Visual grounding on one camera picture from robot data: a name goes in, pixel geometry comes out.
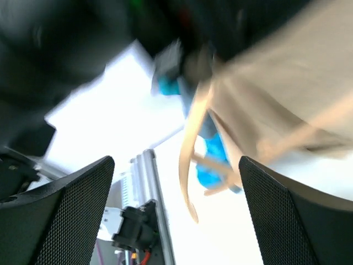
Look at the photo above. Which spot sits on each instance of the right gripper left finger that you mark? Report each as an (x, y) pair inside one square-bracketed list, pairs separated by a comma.
[(58, 222)]

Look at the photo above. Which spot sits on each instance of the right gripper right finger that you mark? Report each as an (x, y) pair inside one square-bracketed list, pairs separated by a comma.
[(294, 223)]

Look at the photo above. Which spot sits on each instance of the beige t shirt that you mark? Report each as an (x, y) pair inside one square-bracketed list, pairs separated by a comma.
[(292, 91)]

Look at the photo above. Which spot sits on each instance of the wooden hanger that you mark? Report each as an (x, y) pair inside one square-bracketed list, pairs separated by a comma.
[(193, 143)]

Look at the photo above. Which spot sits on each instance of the teal t shirt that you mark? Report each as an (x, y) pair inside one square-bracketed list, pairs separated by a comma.
[(214, 146)]

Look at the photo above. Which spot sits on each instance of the aluminium front rail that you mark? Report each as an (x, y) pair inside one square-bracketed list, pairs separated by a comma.
[(135, 187)]

